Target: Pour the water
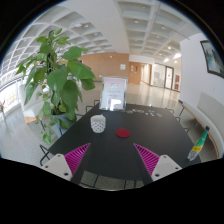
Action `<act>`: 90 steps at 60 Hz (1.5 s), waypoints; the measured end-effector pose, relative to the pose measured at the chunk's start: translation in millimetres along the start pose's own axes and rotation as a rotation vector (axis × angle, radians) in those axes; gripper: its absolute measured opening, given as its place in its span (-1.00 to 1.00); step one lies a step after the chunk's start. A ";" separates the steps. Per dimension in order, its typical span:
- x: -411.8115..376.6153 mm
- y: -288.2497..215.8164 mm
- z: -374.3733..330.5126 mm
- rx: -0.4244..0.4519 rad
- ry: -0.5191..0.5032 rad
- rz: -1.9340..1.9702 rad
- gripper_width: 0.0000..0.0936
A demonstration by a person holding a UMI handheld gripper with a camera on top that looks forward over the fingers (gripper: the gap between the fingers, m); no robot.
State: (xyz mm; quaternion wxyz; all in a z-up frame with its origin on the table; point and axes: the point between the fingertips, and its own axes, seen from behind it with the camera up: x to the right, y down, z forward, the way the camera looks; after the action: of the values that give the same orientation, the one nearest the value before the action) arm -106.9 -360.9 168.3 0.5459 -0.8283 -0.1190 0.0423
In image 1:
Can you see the clear acrylic sign stand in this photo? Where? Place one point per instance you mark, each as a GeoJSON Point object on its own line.
{"type": "Point", "coordinates": [113, 94]}

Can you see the white wall bench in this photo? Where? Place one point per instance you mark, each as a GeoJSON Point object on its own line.
{"type": "Point", "coordinates": [209, 112]}

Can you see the small colourful badges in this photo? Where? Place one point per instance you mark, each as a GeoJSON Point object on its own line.
{"type": "Point", "coordinates": [147, 112]}

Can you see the green labelled plastic bottle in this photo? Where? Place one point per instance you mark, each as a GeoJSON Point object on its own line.
{"type": "Point", "coordinates": [198, 145]}

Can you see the framed wall picture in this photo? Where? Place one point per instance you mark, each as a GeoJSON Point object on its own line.
{"type": "Point", "coordinates": [213, 61]}

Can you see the red round coaster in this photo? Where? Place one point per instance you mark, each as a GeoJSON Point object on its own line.
{"type": "Point", "coordinates": [122, 133]}

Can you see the large green potted plant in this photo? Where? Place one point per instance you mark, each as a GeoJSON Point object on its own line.
{"type": "Point", "coordinates": [55, 79]}

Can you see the grey plant pot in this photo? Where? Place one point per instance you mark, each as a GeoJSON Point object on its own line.
{"type": "Point", "coordinates": [59, 124]}

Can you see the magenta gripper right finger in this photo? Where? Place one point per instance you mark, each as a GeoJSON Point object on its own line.
{"type": "Point", "coordinates": [157, 166]}

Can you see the white perforated cup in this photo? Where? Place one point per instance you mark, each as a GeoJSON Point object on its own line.
{"type": "Point", "coordinates": [98, 123]}

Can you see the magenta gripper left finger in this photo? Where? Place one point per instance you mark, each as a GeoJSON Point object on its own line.
{"type": "Point", "coordinates": [65, 166]}

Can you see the black chair left side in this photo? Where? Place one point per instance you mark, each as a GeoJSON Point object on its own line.
{"type": "Point", "coordinates": [46, 154]}

